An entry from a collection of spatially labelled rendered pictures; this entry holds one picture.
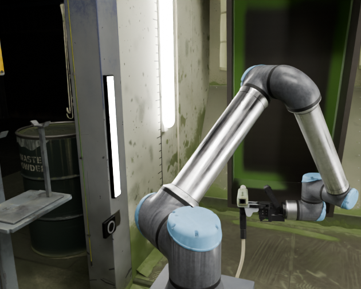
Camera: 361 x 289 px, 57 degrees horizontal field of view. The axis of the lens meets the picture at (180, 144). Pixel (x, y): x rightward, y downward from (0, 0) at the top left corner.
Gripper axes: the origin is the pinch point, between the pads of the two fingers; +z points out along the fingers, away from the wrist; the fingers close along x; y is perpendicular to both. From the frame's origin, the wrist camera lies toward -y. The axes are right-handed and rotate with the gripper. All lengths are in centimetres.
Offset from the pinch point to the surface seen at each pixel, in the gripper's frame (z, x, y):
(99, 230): 75, 10, 20
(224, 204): 13, 134, 27
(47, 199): 77, -36, -6
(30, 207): 79, -44, -4
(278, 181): -26, 76, -2
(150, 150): 57, 48, -23
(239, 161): 1, 73, -15
